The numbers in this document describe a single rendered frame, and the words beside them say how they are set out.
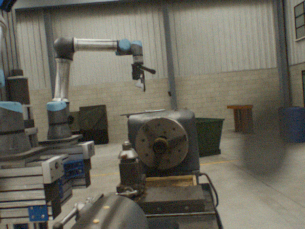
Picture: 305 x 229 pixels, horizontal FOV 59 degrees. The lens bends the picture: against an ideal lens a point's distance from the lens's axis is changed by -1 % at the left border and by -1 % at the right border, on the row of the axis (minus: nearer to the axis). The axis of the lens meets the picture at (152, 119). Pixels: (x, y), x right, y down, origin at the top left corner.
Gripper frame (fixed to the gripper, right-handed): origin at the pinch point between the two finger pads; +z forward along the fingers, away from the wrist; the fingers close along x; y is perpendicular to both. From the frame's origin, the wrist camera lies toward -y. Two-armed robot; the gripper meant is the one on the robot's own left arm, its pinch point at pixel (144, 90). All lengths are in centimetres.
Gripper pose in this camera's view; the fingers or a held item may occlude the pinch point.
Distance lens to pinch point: 193.4
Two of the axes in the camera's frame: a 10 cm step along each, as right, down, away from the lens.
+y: -9.9, 0.9, 1.2
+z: 1.0, 9.9, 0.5
